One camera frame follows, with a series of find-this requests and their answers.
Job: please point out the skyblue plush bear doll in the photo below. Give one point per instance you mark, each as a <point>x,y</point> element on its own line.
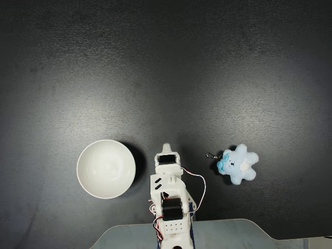
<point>240,168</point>

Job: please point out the white ceramic bowl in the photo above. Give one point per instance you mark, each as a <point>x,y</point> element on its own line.
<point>103,168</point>

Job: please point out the blue clamp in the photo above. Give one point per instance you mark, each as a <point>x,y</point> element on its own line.
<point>192,228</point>
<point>156,243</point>

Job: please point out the pale grey mounting board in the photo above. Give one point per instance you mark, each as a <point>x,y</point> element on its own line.
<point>233,233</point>

